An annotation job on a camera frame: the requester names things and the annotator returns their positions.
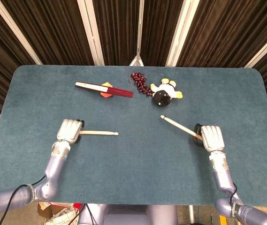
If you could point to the left black-fingered white robot hand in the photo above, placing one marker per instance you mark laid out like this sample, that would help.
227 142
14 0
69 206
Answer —
68 130

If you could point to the right black-fingered white robot hand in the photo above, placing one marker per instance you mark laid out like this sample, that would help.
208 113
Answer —
213 138

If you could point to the pale wooden drumstick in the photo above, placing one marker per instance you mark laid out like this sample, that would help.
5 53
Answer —
98 132
180 126

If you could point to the right lavender robot arm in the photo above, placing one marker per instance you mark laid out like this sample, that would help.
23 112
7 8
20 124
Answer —
222 175

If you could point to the left lavender robot arm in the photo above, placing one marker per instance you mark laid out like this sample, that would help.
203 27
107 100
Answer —
53 171

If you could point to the orange folded paper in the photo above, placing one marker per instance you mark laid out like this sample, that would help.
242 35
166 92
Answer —
106 94

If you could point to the red and white folded fan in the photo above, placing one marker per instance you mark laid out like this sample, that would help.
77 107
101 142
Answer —
119 91

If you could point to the black white yellow plush toy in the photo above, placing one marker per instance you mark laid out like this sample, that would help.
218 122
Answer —
162 98

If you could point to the blue fabric table mat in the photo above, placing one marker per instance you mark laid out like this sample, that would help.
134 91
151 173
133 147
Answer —
133 168

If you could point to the white table leg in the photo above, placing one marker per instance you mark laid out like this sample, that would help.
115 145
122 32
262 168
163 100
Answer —
191 213

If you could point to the dark red grape bunch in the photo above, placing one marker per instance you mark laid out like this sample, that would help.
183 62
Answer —
140 82

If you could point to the cardboard box with papers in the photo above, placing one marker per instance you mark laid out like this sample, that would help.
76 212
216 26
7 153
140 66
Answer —
55 215

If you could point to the thin white centre pole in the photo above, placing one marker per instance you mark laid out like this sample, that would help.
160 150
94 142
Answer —
137 59

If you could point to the dark brown curtain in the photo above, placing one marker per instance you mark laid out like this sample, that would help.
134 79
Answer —
53 30

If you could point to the lavender robot torso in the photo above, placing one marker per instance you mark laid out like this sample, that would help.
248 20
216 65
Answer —
128 214

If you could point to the white frame post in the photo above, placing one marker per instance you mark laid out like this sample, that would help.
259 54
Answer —
91 32
16 32
180 35
264 49

